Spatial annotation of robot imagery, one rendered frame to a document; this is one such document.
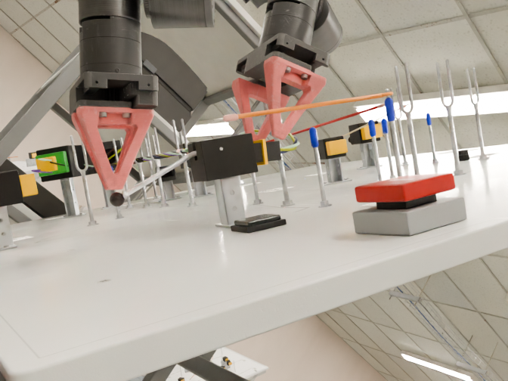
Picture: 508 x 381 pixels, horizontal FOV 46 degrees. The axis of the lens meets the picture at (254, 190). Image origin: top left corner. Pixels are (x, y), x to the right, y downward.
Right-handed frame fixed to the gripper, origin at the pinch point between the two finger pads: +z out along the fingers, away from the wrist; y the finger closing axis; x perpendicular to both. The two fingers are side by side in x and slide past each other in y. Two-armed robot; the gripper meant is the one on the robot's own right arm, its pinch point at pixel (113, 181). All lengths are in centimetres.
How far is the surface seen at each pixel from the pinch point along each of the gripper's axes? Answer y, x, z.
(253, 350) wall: 852, -389, 253
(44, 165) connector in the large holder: 66, 0, -5
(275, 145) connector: -1.1, -16.5, -3.4
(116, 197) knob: -0.5, -0.1, 1.6
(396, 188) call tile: -24.6, -13.7, 1.5
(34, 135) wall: 765, -51, -84
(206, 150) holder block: -2.0, -8.6, -2.8
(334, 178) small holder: 24.9, -39.6, -0.8
